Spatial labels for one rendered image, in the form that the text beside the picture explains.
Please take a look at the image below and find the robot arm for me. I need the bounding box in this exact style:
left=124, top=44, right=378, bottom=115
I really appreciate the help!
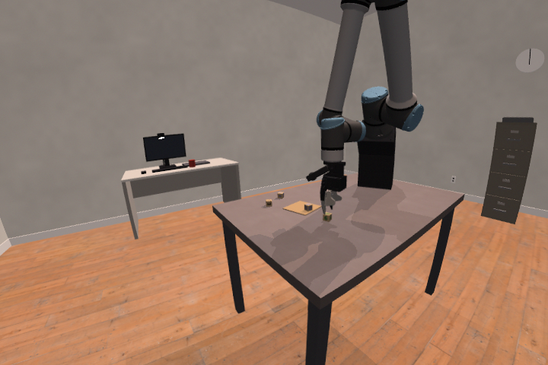
left=317, top=0, right=424, bottom=162

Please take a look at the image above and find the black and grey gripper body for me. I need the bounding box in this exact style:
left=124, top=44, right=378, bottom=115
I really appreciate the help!
left=321, top=161, right=347, bottom=192

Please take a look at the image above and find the orange flat mat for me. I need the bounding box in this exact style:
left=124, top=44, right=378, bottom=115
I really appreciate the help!
left=283, top=201, right=322, bottom=215

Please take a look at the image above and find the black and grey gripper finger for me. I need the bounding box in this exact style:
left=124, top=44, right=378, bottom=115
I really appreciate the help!
left=328, top=190, right=342, bottom=210
left=320, top=182, right=336, bottom=214

